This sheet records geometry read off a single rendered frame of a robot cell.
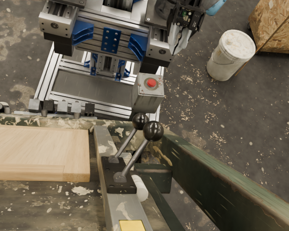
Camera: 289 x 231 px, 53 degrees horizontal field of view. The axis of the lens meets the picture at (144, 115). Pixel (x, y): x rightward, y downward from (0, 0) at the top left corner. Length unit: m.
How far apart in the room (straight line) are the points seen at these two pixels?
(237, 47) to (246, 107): 0.54
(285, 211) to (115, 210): 0.26
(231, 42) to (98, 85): 1.12
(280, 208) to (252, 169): 1.96
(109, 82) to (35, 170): 1.54
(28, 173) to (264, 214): 0.45
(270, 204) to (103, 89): 1.71
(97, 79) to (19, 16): 0.98
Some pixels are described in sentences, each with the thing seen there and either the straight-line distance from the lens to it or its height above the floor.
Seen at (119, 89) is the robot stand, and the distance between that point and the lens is 2.11.
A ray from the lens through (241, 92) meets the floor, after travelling 2.76.
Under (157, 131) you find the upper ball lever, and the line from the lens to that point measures 0.50.
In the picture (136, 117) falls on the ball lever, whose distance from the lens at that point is 0.62.
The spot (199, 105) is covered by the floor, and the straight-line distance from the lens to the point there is 2.49.
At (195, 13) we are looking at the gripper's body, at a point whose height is 1.50.
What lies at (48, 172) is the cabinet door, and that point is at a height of 1.36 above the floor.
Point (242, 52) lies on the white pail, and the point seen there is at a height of 0.36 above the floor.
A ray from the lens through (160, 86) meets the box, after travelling 1.31.
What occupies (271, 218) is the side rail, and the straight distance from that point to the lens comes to 0.50.
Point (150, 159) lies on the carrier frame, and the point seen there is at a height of 0.79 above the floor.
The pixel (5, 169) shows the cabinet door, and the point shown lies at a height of 1.35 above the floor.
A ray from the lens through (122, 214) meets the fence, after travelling 0.42.
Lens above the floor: 1.99
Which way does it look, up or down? 60 degrees down
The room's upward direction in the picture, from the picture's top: 26 degrees clockwise
